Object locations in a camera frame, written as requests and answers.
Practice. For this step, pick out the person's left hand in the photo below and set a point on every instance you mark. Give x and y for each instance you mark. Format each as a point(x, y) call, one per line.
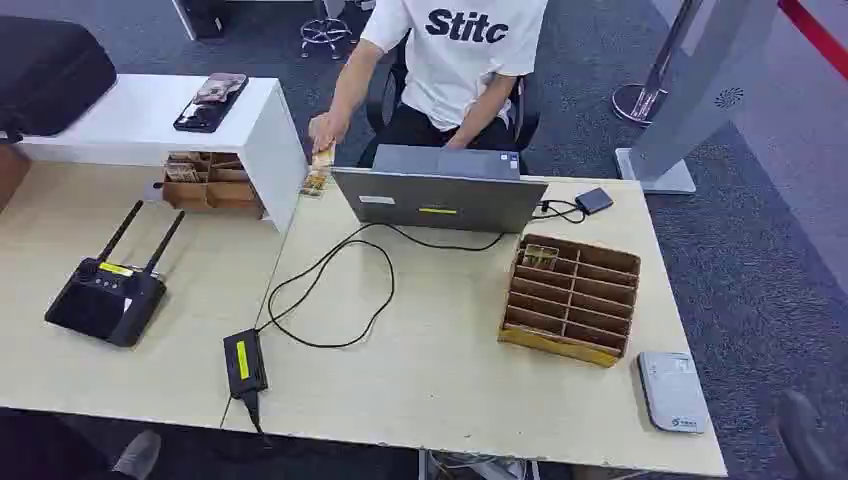
point(457, 141)

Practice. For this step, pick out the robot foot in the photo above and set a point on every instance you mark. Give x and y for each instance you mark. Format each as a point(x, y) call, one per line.
point(805, 434)
point(139, 456)

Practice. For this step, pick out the black power adapter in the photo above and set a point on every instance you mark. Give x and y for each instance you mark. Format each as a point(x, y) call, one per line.
point(245, 361)

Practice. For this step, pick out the white flat router box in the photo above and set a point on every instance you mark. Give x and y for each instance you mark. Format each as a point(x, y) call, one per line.
point(672, 391)

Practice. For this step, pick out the grey kiosk stand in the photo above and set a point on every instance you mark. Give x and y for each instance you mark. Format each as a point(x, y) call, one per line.
point(702, 86)

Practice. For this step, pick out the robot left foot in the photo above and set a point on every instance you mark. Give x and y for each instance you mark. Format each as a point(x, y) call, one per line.
point(139, 456)

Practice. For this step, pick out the dark cabinet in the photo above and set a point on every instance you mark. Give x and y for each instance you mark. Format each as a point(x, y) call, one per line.
point(200, 16)

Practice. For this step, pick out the person's right hand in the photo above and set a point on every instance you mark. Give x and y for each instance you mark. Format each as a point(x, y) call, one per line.
point(326, 131)

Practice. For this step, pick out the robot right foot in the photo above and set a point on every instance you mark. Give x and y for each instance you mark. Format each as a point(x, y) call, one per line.
point(805, 434)

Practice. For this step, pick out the wooden slotted card box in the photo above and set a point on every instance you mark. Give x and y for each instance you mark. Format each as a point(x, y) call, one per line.
point(571, 306)

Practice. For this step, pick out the red barrier belt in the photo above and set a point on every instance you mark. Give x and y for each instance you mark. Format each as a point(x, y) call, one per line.
point(815, 32)

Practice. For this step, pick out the person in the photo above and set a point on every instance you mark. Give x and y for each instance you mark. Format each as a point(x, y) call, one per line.
point(464, 73)

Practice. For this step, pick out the chrome stanchion post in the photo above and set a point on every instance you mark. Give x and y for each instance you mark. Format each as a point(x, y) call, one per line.
point(636, 102)

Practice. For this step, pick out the black hard case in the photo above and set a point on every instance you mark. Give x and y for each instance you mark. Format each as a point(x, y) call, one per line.
point(46, 76)

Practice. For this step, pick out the black controller with antennas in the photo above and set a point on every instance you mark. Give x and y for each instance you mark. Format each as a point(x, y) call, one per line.
point(106, 305)

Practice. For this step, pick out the brown cardboard box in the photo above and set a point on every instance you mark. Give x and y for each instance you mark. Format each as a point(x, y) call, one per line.
point(10, 175)

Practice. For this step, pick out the grey laptop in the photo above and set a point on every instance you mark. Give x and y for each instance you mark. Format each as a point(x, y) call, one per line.
point(437, 199)

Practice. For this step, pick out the wooden compartment box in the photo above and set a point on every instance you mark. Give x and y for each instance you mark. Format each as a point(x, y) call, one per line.
point(225, 195)

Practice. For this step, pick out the black smartphone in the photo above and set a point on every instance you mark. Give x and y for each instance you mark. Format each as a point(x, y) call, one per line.
point(202, 118)

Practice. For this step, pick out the small black hard drive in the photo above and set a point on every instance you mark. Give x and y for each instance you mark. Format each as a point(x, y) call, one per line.
point(594, 200)

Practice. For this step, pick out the patterned brown phone case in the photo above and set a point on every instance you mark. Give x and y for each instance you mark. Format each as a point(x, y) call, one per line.
point(220, 87)

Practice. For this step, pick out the white desk shelf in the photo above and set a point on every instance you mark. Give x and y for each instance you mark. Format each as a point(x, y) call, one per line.
point(146, 116)

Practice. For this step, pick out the cards in compartment box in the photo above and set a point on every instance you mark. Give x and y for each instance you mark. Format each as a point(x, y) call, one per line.
point(181, 172)

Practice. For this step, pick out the chrome chair base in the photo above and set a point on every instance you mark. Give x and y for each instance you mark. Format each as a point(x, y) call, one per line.
point(324, 30)

